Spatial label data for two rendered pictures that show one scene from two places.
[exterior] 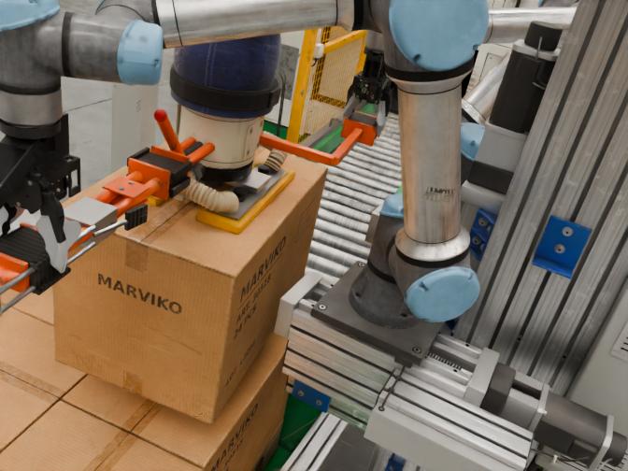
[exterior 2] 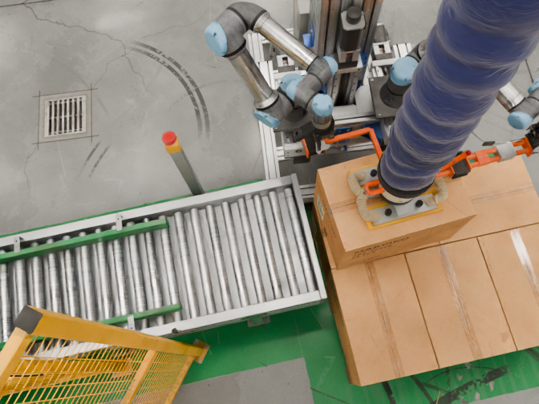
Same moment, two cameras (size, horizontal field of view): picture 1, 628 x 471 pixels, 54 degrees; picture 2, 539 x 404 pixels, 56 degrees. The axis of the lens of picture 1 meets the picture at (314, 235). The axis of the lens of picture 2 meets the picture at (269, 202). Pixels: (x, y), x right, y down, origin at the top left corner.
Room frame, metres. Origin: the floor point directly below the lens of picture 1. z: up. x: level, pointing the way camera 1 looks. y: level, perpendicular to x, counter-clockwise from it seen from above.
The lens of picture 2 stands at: (2.04, 0.70, 3.19)
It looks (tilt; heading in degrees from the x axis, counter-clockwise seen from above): 72 degrees down; 249
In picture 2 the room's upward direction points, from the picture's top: 8 degrees counter-clockwise
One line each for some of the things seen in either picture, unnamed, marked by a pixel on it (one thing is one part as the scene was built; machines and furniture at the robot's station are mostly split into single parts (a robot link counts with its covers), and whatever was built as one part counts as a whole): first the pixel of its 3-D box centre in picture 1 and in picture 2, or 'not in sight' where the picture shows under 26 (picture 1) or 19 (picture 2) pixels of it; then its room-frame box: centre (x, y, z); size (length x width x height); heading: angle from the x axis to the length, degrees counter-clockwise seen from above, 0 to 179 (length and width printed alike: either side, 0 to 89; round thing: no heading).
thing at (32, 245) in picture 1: (24, 257); (535, 144); (0.69, 0.39, 1.20); 0.08 x 0.07 x 0.05; 168
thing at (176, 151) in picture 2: not in sight; (190, 177); (2.06, -0.49, 0.50); 0.07 x 0.07 x 1.00; 74
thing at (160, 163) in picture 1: (159, 172); (456, 164); (1.03, 0.31, 1.20); 0.10 x 0.08 x 0.06; 78
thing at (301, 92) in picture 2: not in sight; (304, 90); (1.51, -0.16, 1.50); 0.11 x 0.11 x 0.08; 21
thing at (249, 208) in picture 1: (250, 188); (387, 170); (1.26, 0.16, 1.10); 0.34 x 0.10 x 0.05; 168
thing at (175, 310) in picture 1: (202, 256); (387, 205); (1.28, 0.26, 0.87); 0.60 x 0.40 x 0.40; 168
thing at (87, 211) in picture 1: (88, 221); (504, 152); (0.82, 0.35, 1.19); 0.07 x 0.07 x 0.04; 78
